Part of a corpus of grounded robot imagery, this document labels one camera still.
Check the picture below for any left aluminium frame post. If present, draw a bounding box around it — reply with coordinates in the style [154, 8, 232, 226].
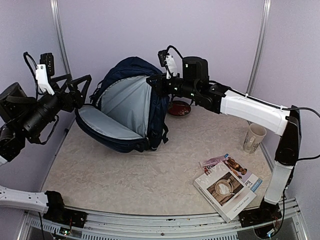
[49, 0, 71, 74]

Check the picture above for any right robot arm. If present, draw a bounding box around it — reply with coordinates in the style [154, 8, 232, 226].
[147, 50, 303, 227]

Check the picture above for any aluminium frame post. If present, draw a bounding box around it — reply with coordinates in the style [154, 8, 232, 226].
[49, 0, 71, 74]
[246, 0, 272, 95]

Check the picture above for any dog cover booklet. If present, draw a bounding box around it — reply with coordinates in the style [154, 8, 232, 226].
[223, 154, 263, 192]

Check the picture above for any front aluminium rail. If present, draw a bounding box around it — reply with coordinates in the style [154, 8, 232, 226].
[14, 198, 310, 240]

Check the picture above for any pink magazine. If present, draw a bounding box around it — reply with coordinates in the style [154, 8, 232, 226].
[199, 155, 225, 173]

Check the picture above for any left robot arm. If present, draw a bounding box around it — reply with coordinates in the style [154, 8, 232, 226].
[0, 74, 92, 228]

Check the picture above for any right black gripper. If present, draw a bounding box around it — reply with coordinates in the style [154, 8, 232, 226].
[146, 71, 198, 100]

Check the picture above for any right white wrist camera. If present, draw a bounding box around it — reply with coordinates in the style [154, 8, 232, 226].
[157, 50, 179, 80]

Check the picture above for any right aluminium frame post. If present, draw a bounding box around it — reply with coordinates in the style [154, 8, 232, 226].
[246, 0, 272, 95]

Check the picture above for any red floral round dish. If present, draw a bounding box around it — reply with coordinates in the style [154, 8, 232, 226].
[167, 100, 192, 117]

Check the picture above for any white coffee cover book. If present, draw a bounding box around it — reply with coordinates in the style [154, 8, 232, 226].
[193, 162, 257, 223]

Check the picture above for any beige ceramic mug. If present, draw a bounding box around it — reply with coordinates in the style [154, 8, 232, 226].
[242, 123, 267, 154]

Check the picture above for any navy blue backpack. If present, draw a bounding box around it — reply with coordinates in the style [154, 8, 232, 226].
[75, 56, 170, 153]

